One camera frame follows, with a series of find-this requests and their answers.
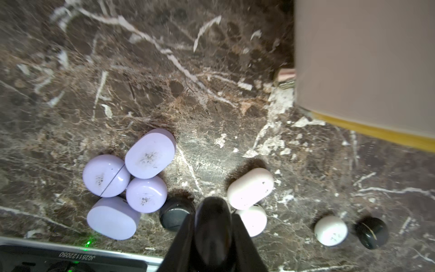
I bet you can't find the white earphone case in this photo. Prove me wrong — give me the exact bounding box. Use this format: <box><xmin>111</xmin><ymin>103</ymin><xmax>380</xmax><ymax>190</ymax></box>
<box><xmin>235</xmin><ymin>205</ymin><xmax>267</xmax><ymax>238</ymax></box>
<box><xmin>314</xmin><ymin>215</ymin><xmax>348</xmax><ymax>247</ymax></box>

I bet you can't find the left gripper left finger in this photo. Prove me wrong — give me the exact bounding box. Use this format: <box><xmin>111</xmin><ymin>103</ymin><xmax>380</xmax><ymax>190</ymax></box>
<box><xmin>157</xmin><ymin>215</ymin><xmax>197</xmax><ymax>272</ymax></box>

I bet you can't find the white round drawer cabinet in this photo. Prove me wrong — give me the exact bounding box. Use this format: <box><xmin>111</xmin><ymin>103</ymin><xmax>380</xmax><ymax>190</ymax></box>
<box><xmin>295</xmin><ymin>1</ymin><xmax>435</xmax><ymax>138</ymax></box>

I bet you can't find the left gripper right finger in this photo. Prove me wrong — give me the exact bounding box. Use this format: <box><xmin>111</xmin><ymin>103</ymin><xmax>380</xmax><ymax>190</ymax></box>
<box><xmin>232</xmin><ymin>213</ymin><xmax>268</xmax><ymax>272</ymax></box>

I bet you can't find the black earphone case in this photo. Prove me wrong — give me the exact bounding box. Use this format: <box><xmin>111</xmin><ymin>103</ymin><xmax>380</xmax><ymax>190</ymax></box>
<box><xmin>159</xmin><ymin>196</ymin><xmax>196</xmax><ymax>232</ymax></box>
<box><xmin>355</xmin><ymin>216</ymin><xmax>389</xmax><ymax>250</ymax></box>
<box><xmin>194</xmin><ymin>197</ymin><xmax>232</xmax><ymax>272</ymax></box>

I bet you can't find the white earphone case middle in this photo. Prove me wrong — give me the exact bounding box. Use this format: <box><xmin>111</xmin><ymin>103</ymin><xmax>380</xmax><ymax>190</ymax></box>
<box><xmin>235</xmin><ymin>205</ymin><xmax>267</xmax><ymax>238</ymax></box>

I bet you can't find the purple earphone case left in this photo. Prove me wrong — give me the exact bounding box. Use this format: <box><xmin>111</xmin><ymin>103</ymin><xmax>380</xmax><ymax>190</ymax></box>
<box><xmin>82</xmin><ymin>155</ymin><xmax>131</xmax><ymax>198</ymax></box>

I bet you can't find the purple earphone case upper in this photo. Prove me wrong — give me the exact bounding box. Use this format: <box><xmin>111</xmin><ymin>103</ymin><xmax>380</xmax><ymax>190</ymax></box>
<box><xmin>125</xmin><ymin>129</ymin><xmax>176</xmax><ymax>179</ymax></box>

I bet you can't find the purple earphone case middle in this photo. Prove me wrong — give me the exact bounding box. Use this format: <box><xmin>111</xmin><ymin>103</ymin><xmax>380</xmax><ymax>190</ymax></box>
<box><xmin>126</xmin><ymin>176</ymin><xmax>168</xmax><ymax>214</ymax></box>

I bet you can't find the white earphone case right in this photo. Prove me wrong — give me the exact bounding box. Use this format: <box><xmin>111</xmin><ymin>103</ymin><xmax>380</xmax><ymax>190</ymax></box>
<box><xmin>314</xmin><ymin>215</ymin><xmax>348</xmax><ymax>247</ymax></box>

